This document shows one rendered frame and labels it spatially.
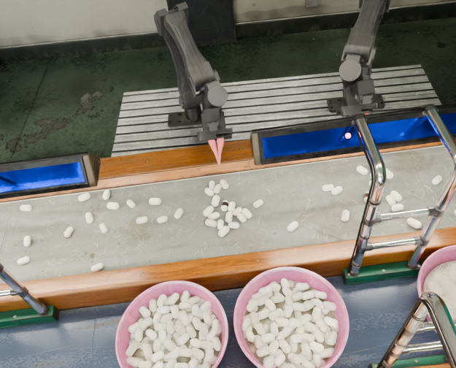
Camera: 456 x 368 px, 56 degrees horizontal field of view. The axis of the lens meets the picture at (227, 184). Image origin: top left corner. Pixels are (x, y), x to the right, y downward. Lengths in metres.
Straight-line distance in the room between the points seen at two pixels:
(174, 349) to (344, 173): 0.70
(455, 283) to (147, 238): 0.81
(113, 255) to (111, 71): 2.13
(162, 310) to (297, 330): 0.33
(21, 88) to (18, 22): 0.46
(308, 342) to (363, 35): 0.82
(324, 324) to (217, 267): 0.30
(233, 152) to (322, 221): 0.36
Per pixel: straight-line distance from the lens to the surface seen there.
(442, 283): 1.21
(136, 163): 1.39
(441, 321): 0.72
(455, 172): 0.92
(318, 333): 1.07
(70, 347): 1.24
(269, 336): 1.06
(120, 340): 1.11
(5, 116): 3.19
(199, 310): 1.10
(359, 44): 1.29
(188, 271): 1.13
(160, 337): 1.10
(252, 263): 1.12
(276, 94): 1.70
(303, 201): 1.26
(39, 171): 1.01
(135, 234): 1.25
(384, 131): 0.98
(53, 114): 3.02
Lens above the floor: 1.75
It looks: 51 degrees down
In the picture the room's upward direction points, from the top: 9 degrees counter-clockwise
